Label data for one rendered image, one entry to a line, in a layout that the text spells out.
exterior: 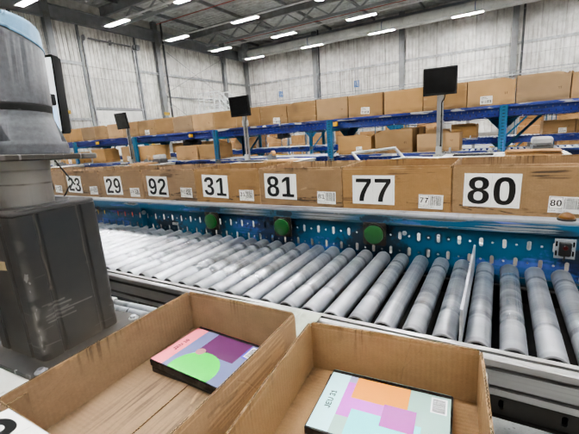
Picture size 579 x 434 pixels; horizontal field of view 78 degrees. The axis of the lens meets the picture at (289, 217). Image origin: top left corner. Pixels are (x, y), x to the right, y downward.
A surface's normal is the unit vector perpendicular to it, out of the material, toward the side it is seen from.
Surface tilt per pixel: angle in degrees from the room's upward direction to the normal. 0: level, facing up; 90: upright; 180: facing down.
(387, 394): 0
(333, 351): 89
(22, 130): 69
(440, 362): 89
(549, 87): 90
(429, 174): 90
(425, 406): 0
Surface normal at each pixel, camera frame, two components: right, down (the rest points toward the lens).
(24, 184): 0.63, 0.11
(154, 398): -0.10, -0.97
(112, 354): 0.88, 0.04
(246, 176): -0.48, 0.23
